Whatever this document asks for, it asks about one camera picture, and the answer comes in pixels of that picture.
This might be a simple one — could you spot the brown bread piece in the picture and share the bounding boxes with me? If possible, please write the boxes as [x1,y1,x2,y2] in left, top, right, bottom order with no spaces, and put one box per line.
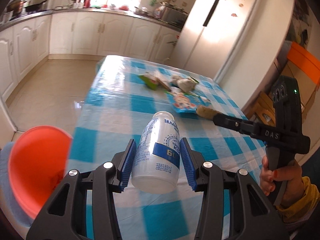
[196,105,220,121]

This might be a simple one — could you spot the blue cartoon wet wipes pack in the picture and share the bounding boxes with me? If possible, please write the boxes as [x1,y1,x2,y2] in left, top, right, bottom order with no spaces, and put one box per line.
[167,92,211,113]

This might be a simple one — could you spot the white plastic bottle blue label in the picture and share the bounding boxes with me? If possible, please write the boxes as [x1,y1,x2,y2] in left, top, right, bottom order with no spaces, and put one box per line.
[131,111,180,194]

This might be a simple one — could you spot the yellow sleeve forearm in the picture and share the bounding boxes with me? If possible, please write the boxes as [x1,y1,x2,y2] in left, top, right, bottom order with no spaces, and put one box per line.
[277,176,319,224]

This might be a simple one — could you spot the orange plastic trash bucket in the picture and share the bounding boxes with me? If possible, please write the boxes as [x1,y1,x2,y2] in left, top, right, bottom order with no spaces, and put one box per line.
[8,125,73,219]

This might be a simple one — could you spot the white lower kitchen cabinets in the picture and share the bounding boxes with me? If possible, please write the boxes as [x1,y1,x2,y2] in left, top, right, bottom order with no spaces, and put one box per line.
[1,11,180,100]

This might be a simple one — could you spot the right hand red nails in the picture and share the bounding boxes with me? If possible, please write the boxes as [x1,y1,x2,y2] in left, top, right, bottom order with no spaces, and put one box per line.
[260,155,304,207]

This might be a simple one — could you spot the green snack bag with nuts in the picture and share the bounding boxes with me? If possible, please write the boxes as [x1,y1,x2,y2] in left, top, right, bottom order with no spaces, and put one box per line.
[187,76,199,85]

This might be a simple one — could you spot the white double door refrigerator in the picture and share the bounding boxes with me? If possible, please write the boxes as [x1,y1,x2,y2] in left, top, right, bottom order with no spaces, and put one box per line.
[168,0,272,81]

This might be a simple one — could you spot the green white snack bag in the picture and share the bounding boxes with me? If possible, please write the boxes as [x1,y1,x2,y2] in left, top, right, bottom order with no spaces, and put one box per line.
[138,72,159,90]

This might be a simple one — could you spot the blue white checkered tablecloth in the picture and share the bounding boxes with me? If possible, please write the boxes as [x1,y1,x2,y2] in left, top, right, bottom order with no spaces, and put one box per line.
[67,55,265,239]

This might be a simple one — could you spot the silver microwave oven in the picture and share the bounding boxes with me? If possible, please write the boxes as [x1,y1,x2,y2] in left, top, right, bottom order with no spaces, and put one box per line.
[159,6,188,29]

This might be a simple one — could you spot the black wok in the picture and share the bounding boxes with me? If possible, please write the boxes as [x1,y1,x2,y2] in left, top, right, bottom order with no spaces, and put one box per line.
[25,0,47,13]

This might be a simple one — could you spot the metal cooking pot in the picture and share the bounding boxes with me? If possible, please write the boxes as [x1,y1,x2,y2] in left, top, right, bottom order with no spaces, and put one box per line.
[7,0,27,15]

